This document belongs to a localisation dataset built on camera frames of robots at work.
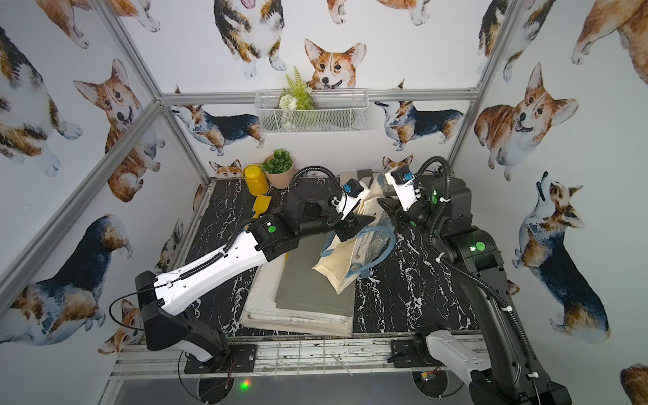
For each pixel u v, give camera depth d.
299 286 0.84
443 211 0.44
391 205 0.55
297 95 0.82
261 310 0.80
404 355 0.73
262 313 0.79
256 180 1.09
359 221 0.57
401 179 0.50
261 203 1.11
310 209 0.49
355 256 0.89
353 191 0.52
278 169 1.07
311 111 0.86
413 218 0.53
